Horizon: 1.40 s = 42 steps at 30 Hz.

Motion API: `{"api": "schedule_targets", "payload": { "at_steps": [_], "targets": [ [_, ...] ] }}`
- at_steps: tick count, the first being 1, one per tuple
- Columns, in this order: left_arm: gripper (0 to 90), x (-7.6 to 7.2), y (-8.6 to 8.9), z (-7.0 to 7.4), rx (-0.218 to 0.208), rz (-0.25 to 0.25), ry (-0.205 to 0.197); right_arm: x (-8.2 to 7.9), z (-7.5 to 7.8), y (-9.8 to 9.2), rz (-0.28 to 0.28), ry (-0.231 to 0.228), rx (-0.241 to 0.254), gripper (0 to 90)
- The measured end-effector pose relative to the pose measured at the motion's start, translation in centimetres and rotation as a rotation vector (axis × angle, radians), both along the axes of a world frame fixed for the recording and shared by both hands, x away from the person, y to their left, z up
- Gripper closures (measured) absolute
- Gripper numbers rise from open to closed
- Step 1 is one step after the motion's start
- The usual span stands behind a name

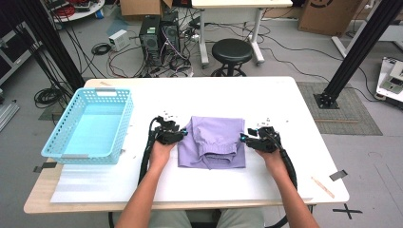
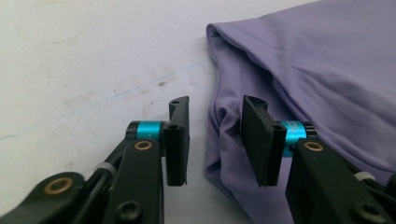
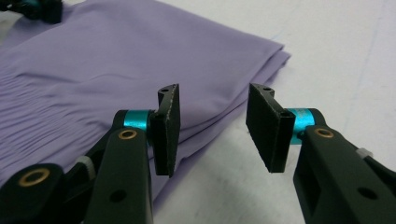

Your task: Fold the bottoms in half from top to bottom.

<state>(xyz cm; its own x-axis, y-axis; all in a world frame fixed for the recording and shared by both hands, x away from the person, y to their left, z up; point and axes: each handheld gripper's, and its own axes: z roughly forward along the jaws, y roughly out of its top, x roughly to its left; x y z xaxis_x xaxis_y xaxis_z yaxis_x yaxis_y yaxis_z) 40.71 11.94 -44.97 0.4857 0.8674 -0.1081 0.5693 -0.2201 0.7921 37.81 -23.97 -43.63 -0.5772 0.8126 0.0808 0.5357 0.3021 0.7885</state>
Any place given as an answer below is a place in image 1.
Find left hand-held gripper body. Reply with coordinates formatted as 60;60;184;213
153;109;185;146

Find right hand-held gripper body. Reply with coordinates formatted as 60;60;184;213
246;117;283;154

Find purple shorts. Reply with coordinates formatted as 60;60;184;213
177;115;247;170

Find light blue plastic basket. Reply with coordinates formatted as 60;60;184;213
40;87;135;165

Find person's right hand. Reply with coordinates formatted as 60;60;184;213
254;147;288;179

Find person's left hand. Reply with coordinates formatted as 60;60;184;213
147;141;179;174

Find wooden stick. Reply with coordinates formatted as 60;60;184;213
311;176;336;200

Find black tape piece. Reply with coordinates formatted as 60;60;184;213
328;169;349;182
32;161;58;174

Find black round stool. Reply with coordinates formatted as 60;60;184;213
210;38;255;78

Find person's grey trousers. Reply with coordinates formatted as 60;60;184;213
148;208;265;228

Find grey floor mat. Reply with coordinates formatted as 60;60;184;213
296;81;384;137

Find black computer tower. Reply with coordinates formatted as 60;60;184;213
138;14;163;67
160;11;182;63

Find black tape cross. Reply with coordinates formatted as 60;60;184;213
332;203;363;220

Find small white box device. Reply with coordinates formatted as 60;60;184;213
107;28;131;52

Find white desk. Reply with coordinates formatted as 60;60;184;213
190;0;294;69

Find large printed cardboard box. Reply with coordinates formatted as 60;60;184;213
297;0;365;36

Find white flat device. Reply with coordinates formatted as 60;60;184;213
375;56;403;104

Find round white table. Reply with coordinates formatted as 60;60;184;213
44;0;106;23

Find metal profile bars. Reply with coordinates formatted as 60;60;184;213
0;100;21;132

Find grey shelf unit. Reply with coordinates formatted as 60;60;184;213
0;22;42;86

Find left gripper black sleeved cable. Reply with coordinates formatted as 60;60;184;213
138;116;161;185

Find white desk frame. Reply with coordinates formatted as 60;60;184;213
331;18;403;60

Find black metal frame post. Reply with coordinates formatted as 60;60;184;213
313;0;403;110
12;0;87;96

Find red cable bundle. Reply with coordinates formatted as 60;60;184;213
55;4;77;18

